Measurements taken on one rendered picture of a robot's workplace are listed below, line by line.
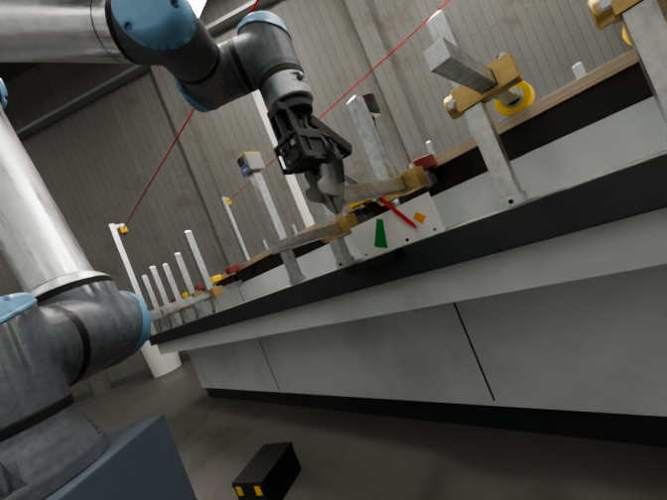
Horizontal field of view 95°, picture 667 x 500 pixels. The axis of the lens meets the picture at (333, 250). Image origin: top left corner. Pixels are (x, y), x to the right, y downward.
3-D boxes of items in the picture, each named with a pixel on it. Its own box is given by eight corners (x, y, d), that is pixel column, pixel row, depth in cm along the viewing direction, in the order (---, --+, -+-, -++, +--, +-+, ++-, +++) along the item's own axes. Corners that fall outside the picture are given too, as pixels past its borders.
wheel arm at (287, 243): (281, 254, 74) (274, 238, 74) (274, 258, 77) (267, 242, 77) (377, 222, 106) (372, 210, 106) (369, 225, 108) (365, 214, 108)
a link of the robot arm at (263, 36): (243, 54, 63) (288, 33, 62) (265, 109, 62) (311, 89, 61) (223, 19, 53) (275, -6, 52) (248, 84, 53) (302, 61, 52)
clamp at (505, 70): (518, 75, 55) (507, 50, 55) (449, 119, 65) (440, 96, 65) (524, 80, 60) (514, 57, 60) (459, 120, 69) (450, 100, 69)
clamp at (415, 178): (421, 186, 73) (413, 166, 73) (377, 207, 82) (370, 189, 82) (431, 184, 77) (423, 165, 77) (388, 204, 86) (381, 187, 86)
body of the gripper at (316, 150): (283, 180, 55) (259, 118, 56) (316, 177, 62) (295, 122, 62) (309, 159, 50) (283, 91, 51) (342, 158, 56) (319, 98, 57)
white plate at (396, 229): (444, 231, 72) (427, 191, 72) (362, 260, 89) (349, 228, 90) (445, 230, 72) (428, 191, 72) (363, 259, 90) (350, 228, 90)
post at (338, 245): (349, 272, 95) (292, 130, 96) (341, 275, 97) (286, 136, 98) (356, 269, 98) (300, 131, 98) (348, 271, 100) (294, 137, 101)
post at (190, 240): (216, 313, 164) (184, 230, 165) (214, 314, 166) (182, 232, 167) (222, 311, 166) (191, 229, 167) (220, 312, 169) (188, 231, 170)
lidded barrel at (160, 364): (191, 359, 538) (177, 325, 539) (171, 372, 486) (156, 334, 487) (166, 369, 545) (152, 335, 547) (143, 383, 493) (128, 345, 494)
